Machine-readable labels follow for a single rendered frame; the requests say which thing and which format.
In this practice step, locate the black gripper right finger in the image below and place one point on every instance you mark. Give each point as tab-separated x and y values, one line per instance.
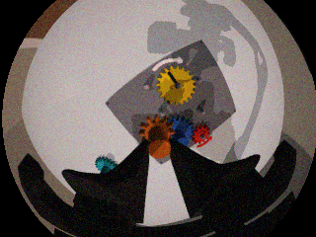
200	179

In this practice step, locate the yellow gear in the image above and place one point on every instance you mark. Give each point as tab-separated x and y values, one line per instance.
168	80

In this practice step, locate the white curved arrow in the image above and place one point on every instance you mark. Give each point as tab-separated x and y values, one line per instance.
179	60

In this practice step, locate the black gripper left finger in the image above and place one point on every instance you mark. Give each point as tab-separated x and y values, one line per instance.
125	184

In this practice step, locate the teal gear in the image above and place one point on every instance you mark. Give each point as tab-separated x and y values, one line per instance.
105	164

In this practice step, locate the orange gear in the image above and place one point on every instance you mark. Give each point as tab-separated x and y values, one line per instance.
158	132

